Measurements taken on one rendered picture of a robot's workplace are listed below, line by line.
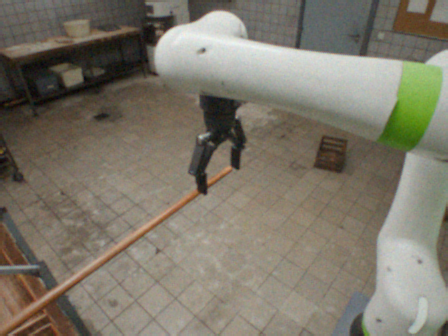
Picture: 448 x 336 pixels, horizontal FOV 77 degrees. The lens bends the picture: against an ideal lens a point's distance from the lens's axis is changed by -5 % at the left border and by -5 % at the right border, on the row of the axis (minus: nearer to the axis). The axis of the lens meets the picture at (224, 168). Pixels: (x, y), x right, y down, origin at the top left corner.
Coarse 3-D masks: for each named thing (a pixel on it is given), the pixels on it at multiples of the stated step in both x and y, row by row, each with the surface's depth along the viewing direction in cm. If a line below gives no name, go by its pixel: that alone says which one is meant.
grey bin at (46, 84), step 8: (32, 72) 461; (40, 72) 460; (48, 72) 459; (32, 80) 432; (40, 80) 432; (48, 80) 443; (56, 80) 452; (32, 88) 455; (40, 88) 438; (48, 88) 448; (56, 88) 457
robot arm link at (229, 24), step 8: (208, 16) 52; (216, 16) 52; (224, 16) 52; (232, 16) 53; (216, 24) 49; (224, 24) 50; (232, 24) 52; (240, 24) 54; (224, 32) 49; (232, 32) 51; (240, 32) 53
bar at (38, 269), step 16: (0, 208) 141; (16, 240) 150; (32, 256) 161; (0, 272) 102; (16, 272) 107; (32, 272) 112; (48, 272) 117; (48, 288) 179; (64, 304) 130; (80, 320) 143
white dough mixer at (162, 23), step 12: (156, 0) 524; (168, 0) 521; (180, 0) 527; (156, 12) 506; (168, 12) 518; (180, 12) 537; (144, 24) 515; (156, 24) 508; (168, 24) 520; (180, 24) 547; (144, 36) 532; (156, 36) 520; (156, 72) 564
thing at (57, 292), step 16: (224, 176) 125; (192, 192) 114; (176, 208) 108; (144, 224) 101; (128, 240) 95; (112, 256) 91; (80, 272) 85; (64, 288) 81; (32, 304) 76; (48, 304) 78; (16, 320) 72
